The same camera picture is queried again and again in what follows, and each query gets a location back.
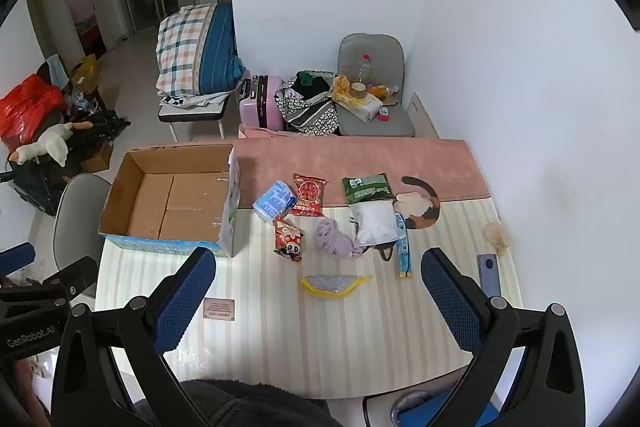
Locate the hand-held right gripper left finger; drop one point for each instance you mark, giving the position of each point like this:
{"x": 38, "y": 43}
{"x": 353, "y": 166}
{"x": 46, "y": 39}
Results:
{"x": 185, "y": 299}

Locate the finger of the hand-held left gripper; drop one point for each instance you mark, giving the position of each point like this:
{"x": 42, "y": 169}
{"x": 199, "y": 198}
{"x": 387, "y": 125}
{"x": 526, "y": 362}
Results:
{"x": 70, "y": 282}
{"x": 17, "y": 258}

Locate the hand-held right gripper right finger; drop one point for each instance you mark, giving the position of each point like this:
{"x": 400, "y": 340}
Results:
{"x": 450, "y": 302}

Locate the long blue packet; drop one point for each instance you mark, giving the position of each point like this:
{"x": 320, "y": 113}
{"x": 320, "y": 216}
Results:
{"x": 403, "y": 247}

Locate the cardboard box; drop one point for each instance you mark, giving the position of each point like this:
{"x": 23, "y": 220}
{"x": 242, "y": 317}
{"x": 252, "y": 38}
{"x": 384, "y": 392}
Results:
{"x": 165, "y": 207}

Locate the white pouch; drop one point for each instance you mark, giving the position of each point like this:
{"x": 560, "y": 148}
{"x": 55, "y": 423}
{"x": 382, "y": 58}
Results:
{"x": 374, "y": 224}

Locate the cartoon mushroom snack packet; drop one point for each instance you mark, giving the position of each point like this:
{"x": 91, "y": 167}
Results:
{"x": 289, "y": 239}

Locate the yellow silver scouring pad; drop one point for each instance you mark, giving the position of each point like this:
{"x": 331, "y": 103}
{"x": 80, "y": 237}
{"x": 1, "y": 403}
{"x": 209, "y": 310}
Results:
{"x": 330, "y": 285}

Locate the blue snack packet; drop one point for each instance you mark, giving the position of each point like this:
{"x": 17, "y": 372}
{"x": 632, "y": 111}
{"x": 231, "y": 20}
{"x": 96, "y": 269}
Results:
{"x": 272, "y": 203}

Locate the purple cloth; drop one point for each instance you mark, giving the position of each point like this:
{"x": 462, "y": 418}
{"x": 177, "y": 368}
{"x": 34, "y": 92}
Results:
{"x": 334, "y": 237}

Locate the green packet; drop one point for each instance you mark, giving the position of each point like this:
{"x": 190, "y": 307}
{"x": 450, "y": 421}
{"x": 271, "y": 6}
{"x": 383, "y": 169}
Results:
{"x": 367, "y": 188}

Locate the red snack packet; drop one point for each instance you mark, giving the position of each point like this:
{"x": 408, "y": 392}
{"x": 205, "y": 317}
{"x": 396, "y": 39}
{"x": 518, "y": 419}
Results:
{"x": 307, "y": 196}

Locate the grey smartphone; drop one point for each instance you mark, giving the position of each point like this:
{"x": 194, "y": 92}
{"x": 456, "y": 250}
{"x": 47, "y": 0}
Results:
{"x": 488, "y": 276}

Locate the white plastic chair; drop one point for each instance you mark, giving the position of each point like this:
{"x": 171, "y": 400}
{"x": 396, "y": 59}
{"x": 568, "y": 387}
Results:
{"x": 80, "y": 212}

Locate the crumpled tissue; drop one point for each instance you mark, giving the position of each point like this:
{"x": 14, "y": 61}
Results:
{"x": 497, "y": 237}

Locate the black hair band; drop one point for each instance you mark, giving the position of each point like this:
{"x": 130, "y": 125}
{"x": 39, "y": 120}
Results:
{"x": 384, "y": 253}

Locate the blue chair seat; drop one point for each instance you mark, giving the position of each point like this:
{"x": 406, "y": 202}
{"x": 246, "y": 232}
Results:
{"x": 430, "y": 407}

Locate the white goose plush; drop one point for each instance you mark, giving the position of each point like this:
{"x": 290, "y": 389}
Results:
{"x": 52, "y": 142}

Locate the person's dark clothing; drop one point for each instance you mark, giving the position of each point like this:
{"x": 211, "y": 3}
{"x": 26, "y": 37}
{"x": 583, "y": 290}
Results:
{"x": 250, "y": 404}

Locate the pink striped table mat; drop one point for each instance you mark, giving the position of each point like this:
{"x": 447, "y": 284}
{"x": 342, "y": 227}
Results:
{"x": 300, "y": 347}

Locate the red plastic bag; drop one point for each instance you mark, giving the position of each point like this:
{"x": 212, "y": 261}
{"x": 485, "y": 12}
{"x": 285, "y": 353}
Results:
{"x": 25, "y": 107}

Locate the black bag heap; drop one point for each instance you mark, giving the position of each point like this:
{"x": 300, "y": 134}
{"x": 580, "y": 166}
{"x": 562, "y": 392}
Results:
{"x": 102, "y": 127}

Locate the white stool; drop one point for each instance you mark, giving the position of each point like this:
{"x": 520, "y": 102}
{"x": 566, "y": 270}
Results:
{"x": 195, "y": 112}

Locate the pink folded cloth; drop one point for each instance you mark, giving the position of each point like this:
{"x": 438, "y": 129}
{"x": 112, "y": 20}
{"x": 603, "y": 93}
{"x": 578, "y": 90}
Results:
{"x": 280, "y": 133}

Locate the brown paper bag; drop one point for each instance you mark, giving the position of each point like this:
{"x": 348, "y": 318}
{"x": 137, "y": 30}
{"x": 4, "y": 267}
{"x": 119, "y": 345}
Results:
{"x": 85, "y": 74}

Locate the small red box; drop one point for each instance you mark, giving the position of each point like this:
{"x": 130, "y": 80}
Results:
{"x": 384, "y": 116}

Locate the pink suitcase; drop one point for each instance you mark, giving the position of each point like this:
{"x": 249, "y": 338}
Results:
{"x": 262, "y": 102}

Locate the white paper box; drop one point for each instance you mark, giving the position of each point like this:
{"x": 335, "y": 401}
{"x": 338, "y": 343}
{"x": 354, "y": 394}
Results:
{"x": 362, "y": 107}

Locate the black white patterned bag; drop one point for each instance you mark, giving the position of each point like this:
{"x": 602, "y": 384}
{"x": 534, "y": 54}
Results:
{"x": 312, "y": 117}

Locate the brown tape roll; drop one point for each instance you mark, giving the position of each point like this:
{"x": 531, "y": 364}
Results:
{"x": 359, "y": 91}

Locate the yellow plastic bag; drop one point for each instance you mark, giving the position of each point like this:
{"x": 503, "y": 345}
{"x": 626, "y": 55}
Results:
{"x": 341, "y": 89}

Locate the clear plastic bottle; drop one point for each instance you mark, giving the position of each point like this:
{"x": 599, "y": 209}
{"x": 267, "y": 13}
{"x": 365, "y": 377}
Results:
{"x": 364, "y": 72}

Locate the dark clothing in bag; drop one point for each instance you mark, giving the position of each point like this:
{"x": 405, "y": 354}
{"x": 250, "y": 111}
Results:
{"x": 310, "y": 84}

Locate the blue blanket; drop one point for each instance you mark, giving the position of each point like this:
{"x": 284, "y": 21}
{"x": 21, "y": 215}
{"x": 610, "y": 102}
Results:
{"x": 220, "y": 47}

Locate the grey cushioned chair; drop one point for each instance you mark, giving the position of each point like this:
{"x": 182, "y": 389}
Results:
{"x": 372, "y": 47}

